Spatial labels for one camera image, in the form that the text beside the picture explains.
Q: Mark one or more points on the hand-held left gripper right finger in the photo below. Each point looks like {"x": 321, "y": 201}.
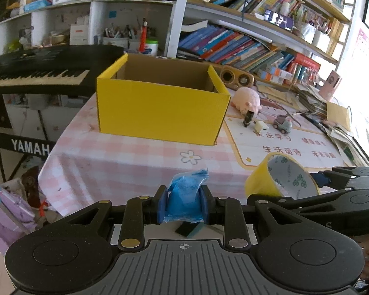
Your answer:
{"x": 203, "y": 204}

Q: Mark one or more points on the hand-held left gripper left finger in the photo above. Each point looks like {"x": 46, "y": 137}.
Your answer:
{"x": 160, "y": 204}

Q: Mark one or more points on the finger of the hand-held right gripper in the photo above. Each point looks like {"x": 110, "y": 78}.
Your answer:
{"x": 318, "y": 178}
{"x": 310, "y": 201}

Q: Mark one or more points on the blue plastic bag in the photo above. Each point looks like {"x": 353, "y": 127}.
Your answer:
{"x": 184, "y": 199}

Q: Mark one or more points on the yellow tape roll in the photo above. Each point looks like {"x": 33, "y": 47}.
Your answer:
{"x": 258, "y": 181}

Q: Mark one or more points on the yellow cardboard box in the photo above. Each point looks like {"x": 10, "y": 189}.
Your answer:
{"x": 160, "y": 113}

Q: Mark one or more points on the dark foam block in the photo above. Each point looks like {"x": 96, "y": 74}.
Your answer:
{"x": 187, "y": 230}

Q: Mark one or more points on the pile of loose papers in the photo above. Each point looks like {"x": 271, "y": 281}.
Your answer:
{"x": 350, "y": 147}

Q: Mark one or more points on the pink checked printed tablecloth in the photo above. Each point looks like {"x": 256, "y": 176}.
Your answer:
{"x": 126, "y": 166}

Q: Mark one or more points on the grey toy car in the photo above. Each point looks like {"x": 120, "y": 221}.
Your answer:
{"x": 283, "y": 123}

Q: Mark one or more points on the brown envelope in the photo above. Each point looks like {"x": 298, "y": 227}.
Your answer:
{"x": 338, "y": 115}

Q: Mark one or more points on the small white eraser block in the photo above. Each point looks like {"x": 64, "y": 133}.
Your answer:
{"x": 259, "y": 126}

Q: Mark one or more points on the stack of papers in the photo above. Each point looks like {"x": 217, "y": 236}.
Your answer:
{"x": 309, "y": 95}

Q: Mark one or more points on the brown paper sheets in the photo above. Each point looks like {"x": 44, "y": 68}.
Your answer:
{"x": 273, "y": 92}

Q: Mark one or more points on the pink plush pig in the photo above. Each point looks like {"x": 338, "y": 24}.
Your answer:
{"x": 247, "y": 100}

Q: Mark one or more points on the white orange medicine box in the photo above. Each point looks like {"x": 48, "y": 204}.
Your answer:
{"x": 279, "y": 72}
{"x": 272, "y": 77}

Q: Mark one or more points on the red boxed book set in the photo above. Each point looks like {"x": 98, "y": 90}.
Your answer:
{"x": 307, "y": 61}

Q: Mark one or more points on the brown retro radio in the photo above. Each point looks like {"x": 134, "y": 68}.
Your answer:
{"x": 236, "y": 78}

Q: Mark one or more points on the white pen holder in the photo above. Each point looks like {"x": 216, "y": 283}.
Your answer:
{"x": 309, "y": 33}

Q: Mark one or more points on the black keyboard stand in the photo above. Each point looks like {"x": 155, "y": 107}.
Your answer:
{"x": 24, "y": 145}

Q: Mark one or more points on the purple checked cloth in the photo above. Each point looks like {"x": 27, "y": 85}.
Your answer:
{"x": 6, "y": 218}

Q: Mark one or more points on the white tub green lid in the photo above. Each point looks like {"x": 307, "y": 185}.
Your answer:
{"x": 151, "y": 49}

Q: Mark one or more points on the row of leaning books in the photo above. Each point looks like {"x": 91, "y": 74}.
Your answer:
{"x": 227, "y": 46}

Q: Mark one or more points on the red white bottle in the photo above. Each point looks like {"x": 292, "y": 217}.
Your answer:
{"x": 143, "y": 40}

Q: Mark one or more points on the pot of pens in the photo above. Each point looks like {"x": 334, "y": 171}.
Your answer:
{"x": 115, "y": 40}

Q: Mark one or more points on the white bookshelf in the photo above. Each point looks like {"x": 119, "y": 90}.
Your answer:
{"x": 175, "y": 21}

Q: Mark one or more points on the white red-label shelf box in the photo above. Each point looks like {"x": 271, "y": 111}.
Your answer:
{"x": 79, "y": 35}

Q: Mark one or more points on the black electronic keyboard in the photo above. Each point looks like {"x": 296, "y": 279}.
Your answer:
{"x": 33, "y": 64}

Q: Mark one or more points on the blue tissue pack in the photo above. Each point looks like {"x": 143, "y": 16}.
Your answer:
{"x": 37, "y": 5}

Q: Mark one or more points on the alphabet wall poster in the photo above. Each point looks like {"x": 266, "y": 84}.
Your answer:
{"x": 366, "y": 52}

